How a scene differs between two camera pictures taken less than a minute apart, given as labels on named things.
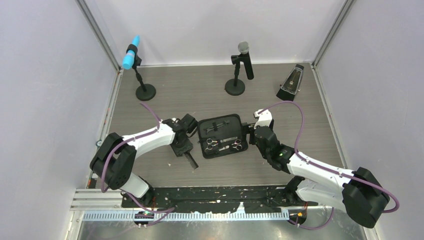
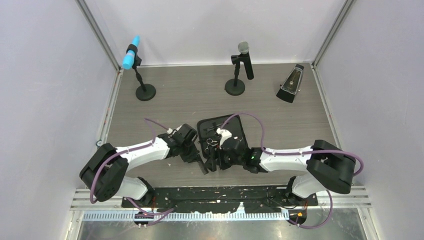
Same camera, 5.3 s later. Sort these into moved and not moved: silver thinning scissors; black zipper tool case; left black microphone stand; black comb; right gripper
Moved: right gripper; black comb
Not moved: silver thinning scissors; left black microphone stand; black zipper tool case
